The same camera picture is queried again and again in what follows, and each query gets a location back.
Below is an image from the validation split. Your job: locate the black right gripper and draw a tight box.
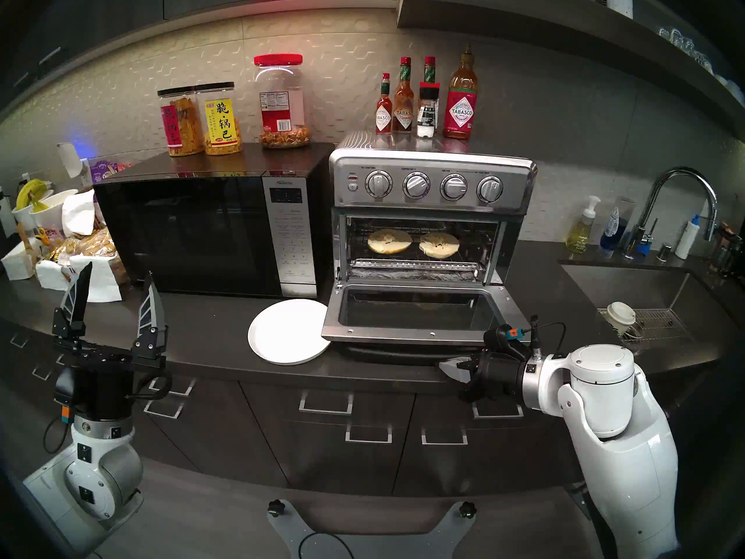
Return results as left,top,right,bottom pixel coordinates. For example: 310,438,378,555
437,354,526,405

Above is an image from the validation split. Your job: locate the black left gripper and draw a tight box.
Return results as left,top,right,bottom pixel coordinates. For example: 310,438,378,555
52,261,171,423

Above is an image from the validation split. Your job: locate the glass toaster oven door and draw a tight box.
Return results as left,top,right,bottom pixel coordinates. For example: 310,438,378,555
321,281,531,366

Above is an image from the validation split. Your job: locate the dark crusted bagel half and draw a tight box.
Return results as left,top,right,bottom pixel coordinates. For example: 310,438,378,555
419,232,460,259

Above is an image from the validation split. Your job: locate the pale crusted bagel half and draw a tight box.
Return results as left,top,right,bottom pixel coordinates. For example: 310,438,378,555
367,228,413,256

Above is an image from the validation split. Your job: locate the round white plate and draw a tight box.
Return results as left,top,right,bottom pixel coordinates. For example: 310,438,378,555
247,299,331,366

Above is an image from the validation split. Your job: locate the foil covered oven tray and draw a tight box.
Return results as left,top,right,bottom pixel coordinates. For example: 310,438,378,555
349,268,489,283

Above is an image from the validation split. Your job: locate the black microwave oven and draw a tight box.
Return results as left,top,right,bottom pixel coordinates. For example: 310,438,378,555
93,143,335,299

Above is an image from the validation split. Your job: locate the silver oven control knob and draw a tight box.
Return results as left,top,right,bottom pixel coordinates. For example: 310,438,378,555
439,173,469,202
476,175,505,204
364,169,394,199
402,171,432,200

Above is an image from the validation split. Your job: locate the stainless steel toaster oven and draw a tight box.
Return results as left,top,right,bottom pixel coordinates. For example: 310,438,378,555
329,130,539,288

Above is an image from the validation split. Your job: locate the large white paper bag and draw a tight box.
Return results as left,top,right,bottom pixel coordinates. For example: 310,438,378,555
70,254,123,303

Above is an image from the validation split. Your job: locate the small white paper bag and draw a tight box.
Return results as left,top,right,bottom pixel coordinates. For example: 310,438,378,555
36,260,72,292
1,242,36,281

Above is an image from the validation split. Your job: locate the bagged bread loaf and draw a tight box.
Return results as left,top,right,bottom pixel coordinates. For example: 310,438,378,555
49,229,126,285

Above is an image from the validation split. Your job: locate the white crumpled paper bag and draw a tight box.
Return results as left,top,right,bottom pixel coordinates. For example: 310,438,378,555
61,189,97,236

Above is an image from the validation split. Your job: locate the purple snack packet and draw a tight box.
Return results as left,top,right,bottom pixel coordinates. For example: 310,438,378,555
90,161,129,185

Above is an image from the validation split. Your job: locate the yellow banana bunch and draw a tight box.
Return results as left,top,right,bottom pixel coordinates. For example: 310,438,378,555
15,178,52,210

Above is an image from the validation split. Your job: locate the dark lower cabinet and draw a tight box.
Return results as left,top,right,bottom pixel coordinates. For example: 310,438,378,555
0,316,716,500

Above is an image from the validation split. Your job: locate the paper coffee cup white lid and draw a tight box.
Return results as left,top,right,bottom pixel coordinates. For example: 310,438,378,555
605,302,639,338

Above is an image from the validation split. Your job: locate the yellow liquid soap dispenser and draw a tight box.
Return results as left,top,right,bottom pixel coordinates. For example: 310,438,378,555
566,196,601,254

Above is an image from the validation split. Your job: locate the stainless steel sink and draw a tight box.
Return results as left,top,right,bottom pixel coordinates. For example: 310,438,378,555
559,261,740,366

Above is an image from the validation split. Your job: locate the blue dish soap bottle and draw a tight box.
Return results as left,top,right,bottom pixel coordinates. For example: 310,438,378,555
599,206,623,252

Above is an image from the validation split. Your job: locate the chrome gooseneck faucet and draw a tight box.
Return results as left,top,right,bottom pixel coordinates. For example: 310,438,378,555
624,167,718,260

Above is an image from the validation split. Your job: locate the red label snack jar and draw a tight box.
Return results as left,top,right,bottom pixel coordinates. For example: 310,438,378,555
158,87,204,157

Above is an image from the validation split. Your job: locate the yellow label snack jar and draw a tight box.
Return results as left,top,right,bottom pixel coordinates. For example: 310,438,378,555
196,82,243,155

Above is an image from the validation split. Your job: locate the large Tabasco sriracha bottle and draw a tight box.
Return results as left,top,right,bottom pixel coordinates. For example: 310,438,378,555
444,44,479,140

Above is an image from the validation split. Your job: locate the medium Tabasco sauce bottle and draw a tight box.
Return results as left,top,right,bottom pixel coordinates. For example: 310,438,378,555
394,56,415,133

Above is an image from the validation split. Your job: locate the white bottle blue cap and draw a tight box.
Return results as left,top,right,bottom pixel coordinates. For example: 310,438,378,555
675,214,702,260

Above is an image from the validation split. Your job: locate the small Tabasco sauce bottle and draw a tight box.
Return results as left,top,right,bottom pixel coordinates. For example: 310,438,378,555
375,73,393,135

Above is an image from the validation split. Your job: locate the clear jar red lid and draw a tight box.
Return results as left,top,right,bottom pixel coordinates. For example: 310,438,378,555
254,54,312,149

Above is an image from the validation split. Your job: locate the copper lidded jar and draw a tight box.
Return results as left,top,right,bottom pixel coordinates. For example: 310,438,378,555
711,223,734,273

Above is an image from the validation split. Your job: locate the green neck Tabasco bottle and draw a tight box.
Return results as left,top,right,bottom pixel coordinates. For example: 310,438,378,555
422,56,438,128

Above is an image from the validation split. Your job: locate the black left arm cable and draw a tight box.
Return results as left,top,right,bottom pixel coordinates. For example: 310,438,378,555
44,369,174,455

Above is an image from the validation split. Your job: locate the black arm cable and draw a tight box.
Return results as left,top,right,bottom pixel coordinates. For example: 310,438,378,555
517,314,567,362
44,369,174,455

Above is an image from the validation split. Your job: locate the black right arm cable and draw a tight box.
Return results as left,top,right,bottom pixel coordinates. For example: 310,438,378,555
517,314,567,362

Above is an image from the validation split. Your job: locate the wire oven rack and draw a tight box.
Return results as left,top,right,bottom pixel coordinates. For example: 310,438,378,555
348,214,500,271

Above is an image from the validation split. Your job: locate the white wall dispenser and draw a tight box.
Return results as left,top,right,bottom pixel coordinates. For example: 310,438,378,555
57,143,85,179

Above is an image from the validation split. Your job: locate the wire sink grid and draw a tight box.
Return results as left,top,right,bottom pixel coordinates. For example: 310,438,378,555
599,307,693,344

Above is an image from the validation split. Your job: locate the black base cable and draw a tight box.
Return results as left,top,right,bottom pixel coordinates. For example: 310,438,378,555
299,531,353,559

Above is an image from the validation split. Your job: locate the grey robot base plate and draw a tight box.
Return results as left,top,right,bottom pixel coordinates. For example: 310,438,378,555
268,500,478,559

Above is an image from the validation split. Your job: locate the dark open wall shelf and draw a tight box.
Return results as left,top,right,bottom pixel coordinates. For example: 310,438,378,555
398,0,745,139

